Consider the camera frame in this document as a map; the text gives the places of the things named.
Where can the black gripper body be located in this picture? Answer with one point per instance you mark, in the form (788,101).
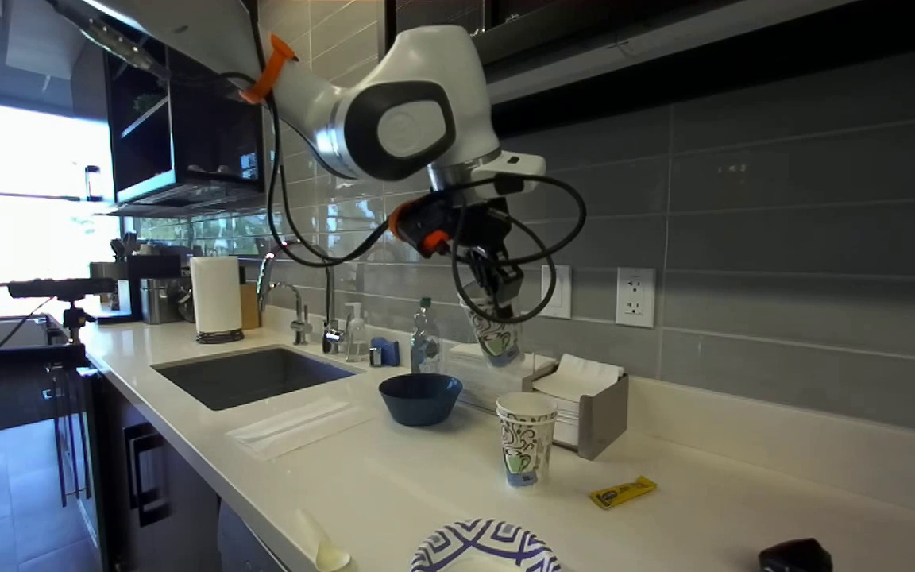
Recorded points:
(485,240)

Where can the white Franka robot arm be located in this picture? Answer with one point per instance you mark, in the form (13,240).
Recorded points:
(406,116)

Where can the clear bottle green cap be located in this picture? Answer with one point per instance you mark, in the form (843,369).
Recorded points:
(423,344)

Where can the blue sponge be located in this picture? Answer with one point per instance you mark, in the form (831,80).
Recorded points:
(387,351)

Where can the dark blue bowl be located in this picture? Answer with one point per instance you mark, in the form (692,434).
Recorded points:
(418,400)

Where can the small clear bottle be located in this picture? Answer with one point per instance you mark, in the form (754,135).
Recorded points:
(358,339)

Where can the grey napkin holder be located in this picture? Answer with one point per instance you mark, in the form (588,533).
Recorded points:
(604,417)

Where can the chrome sink faucet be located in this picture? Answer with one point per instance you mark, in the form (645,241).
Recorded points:
(301,318)

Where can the yellow packet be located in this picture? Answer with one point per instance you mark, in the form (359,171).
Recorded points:
(623,494)

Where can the brown wooden block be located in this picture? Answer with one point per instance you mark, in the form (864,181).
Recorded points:
(252,306)

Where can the dark sink basin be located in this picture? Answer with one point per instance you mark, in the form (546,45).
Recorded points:
(252,375)

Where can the blue patterned paper plate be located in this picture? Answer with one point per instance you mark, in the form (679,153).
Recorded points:
(485,545)

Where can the white paper towel roll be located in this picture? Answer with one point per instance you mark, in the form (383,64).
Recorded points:
(219,296)

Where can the dark upper cabinet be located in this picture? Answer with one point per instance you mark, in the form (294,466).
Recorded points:
(692,43)

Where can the dark open shelf cabinet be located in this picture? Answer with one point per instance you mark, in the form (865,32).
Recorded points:
(192,148)

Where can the silver coffee machine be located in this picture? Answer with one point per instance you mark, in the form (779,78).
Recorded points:
(158,280)

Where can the dark lower cabinet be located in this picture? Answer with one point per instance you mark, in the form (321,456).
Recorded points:
(152,479)

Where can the small black round object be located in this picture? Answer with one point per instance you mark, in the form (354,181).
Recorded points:
(796,557)

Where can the bright window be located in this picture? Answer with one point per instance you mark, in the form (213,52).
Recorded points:
(13,211)

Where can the black cart table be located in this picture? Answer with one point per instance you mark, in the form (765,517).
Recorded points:
(0,369)

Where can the white wall switch plate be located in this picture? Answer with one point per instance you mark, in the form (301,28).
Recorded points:
(562,291)

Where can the white wall outlet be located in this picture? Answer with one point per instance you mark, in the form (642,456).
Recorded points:
(637,296)

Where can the black camera on tripod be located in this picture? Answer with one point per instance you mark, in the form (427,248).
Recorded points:
(49,288)

